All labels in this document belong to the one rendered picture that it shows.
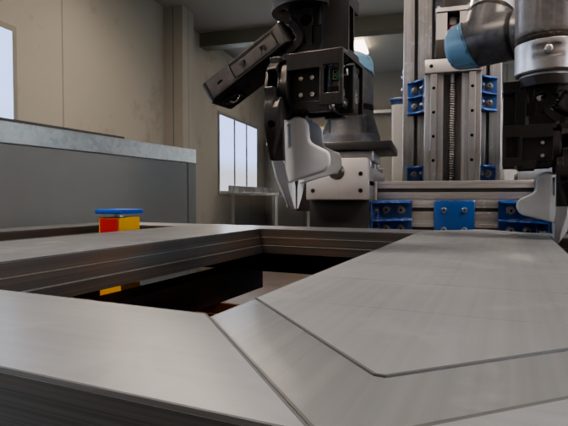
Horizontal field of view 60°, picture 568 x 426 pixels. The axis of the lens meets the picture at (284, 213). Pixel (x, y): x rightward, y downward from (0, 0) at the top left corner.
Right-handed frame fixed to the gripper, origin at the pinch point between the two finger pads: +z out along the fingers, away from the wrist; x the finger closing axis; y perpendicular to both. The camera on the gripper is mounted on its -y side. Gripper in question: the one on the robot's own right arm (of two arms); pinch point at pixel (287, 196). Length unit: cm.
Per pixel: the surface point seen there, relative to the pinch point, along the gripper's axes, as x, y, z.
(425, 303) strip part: -21.1, 17.4, 5.6
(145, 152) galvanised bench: 53, -64, -11
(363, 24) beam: 570, -151, -220
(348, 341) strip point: -29.3, 15.8, 5.6
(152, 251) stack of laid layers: 0.0, -17.9, 6.6
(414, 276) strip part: -12.8, 15.4, 5.6
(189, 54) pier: 461, -340, -177
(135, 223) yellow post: 23.5, -41.3, 4.9
